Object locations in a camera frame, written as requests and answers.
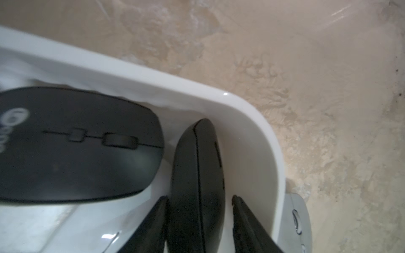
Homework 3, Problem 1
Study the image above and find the black Lecoo side mouse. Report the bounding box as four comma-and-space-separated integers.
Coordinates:
167, 119, 226, 253

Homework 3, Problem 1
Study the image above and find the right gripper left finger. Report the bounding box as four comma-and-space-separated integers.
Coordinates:
118, 196, 168, 253

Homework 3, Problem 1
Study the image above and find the grey mouse with buttons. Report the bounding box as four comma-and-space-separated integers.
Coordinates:
277, 193, 313, 253

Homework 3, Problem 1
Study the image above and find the white plastic storage box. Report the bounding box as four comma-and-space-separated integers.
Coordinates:
1, 27, 285, 253

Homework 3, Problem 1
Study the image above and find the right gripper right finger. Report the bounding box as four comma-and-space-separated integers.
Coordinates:
232, 195, 283, 253

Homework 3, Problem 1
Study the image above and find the white ribbed mouse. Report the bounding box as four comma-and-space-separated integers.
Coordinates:
1, 160, 171, 253

